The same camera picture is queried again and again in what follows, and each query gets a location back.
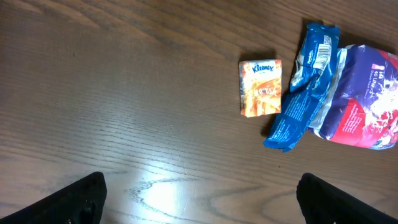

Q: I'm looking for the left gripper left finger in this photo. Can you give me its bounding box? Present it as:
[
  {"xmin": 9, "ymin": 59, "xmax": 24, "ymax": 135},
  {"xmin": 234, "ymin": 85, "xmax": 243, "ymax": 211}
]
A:
[{"xmin": 1, "ymin": 172, "xmax": 107, "ymax": 224}]

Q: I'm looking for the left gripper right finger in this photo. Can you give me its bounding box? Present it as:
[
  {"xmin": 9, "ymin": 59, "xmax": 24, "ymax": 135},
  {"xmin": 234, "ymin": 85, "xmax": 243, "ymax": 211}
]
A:
[{"xmin": 296, "ymin": 173, "xmax": 397, "ymax": 224}]

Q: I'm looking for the blue Oreo cookie pack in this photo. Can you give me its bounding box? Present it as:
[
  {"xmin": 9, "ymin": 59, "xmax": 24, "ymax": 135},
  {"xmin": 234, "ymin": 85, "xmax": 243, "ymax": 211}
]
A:
[{"xmin": 264, "ymin": 22, "xmax": 340, "ymax": 152}]

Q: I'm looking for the pink purple liner pack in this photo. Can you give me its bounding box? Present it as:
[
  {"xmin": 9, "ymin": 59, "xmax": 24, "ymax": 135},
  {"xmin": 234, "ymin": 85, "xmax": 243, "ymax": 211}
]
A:
[{"xmin": 308, "ymin": 45, "xmax": 397, "ymax": 150}]

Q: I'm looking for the orange Kleenex tissue pack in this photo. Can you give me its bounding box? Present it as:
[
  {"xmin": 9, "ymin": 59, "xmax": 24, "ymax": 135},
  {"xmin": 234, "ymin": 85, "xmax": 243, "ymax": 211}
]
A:
[{"xmin": 239, "ymin": 59, "xmax": 282, "ymax": 118}]

